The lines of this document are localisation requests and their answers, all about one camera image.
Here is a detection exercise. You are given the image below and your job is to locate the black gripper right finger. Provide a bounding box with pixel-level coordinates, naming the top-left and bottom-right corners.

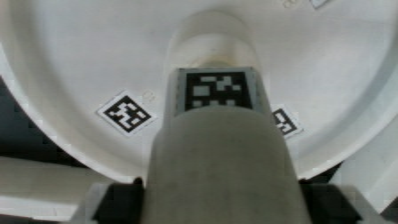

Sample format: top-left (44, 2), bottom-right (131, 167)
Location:
top-left (298, 179), bottom-right (363, 224)

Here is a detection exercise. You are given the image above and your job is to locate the white cylindrical table leg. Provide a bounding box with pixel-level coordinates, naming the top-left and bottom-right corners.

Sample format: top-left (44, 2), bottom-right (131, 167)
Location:
top-left (141, 67), bottom-right (310, 224)

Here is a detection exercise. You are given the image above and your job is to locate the white fence rail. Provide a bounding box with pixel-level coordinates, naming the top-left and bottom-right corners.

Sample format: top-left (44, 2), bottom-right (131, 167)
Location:
top-left (330, 133), bottom-right (398, 212)
top-left (0, 157), bottom-right (111, 221)

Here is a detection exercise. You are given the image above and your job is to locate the white right fence rail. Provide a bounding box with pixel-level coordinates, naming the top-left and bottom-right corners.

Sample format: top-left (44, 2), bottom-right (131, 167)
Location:
top-left (330, 133), bottom-right (398, 212)

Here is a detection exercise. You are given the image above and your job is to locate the white front fence rail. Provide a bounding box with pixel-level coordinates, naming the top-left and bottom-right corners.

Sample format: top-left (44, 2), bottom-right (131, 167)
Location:
top-left (0, 157), bottom-right (111, 221)

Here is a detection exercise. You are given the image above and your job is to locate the white round table top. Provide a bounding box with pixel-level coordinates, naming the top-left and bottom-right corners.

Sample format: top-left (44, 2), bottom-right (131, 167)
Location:
top-left (0, 0), bottom-right (398, 182)

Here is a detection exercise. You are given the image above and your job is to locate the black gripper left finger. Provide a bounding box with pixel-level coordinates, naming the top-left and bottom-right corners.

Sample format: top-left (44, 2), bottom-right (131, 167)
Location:
top-left (93, 178), bottom-right (143, 224)

